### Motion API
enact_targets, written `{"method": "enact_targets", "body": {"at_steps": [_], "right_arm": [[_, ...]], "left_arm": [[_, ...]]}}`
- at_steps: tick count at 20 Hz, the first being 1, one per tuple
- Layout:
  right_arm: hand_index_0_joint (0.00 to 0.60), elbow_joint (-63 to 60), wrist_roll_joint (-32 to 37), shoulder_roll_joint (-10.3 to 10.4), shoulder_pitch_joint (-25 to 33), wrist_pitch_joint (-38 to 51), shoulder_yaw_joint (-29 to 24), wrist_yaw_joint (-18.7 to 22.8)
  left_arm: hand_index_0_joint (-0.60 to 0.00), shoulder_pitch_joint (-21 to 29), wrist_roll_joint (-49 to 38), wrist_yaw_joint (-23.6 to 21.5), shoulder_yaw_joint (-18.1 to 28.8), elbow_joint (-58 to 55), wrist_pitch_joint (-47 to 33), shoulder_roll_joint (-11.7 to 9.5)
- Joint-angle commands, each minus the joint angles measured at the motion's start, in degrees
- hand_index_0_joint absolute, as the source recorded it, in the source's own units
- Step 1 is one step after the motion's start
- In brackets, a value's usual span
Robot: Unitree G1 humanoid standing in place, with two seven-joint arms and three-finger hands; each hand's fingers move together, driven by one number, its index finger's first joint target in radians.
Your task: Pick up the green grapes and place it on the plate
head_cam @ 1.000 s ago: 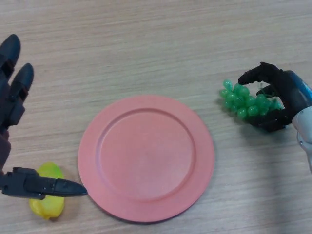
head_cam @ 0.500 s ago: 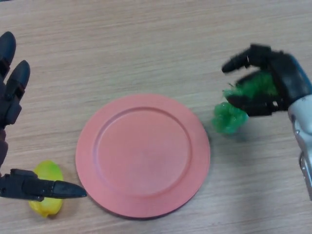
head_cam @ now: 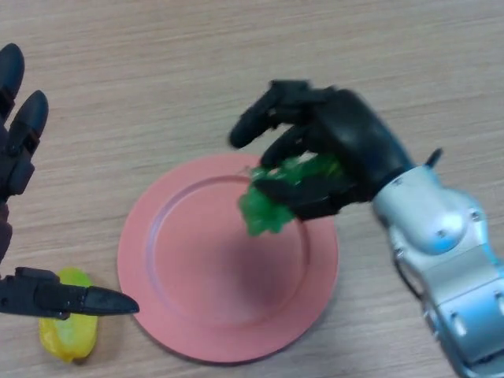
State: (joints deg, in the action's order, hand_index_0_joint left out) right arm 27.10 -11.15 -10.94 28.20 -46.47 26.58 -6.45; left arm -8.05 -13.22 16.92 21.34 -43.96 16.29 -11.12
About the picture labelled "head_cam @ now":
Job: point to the pink round plate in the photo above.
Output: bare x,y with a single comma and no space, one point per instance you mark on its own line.
216,283

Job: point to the yellow starfruit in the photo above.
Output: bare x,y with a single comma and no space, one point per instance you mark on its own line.
71,334

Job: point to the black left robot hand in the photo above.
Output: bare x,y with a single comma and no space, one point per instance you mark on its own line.
12,169

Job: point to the green grapes bunch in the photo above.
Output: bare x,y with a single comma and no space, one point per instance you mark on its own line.
264,218

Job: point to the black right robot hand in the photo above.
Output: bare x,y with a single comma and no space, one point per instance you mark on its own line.
354,134

